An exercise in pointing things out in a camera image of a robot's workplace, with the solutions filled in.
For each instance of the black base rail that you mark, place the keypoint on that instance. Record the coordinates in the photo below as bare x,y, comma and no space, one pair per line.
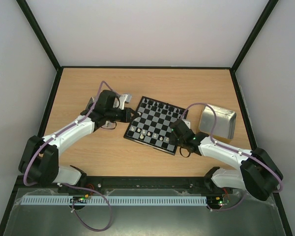
193,185

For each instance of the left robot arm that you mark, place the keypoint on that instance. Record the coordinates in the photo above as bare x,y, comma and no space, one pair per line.
40,160

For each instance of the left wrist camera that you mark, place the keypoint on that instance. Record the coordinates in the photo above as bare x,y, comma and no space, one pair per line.
124,99

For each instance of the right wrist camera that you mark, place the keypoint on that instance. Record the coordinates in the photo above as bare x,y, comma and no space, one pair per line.
187,122

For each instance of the left metal tray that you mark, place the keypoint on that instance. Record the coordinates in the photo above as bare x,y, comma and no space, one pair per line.
97,112

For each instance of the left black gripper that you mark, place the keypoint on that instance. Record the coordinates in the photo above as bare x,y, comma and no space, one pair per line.
127,118

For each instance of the black white chessboard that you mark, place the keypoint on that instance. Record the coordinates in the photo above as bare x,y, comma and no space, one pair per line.
155,117

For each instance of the right metal tray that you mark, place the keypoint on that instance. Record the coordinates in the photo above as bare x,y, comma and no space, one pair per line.
225,122

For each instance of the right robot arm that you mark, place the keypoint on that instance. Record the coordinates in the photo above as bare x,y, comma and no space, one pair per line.
253,170

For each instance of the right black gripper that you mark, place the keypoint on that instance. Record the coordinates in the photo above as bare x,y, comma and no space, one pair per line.
176,126

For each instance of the metal tray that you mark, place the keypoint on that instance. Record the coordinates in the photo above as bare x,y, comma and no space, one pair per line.
97,112
225,122

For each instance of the light blue cable duct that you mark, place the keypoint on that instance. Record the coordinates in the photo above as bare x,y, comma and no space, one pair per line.
35,200

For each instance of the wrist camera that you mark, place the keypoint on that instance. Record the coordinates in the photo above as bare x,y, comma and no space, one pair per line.
187,122
124,99

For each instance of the black metal frame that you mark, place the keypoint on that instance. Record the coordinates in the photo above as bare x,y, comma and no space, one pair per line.
59,69

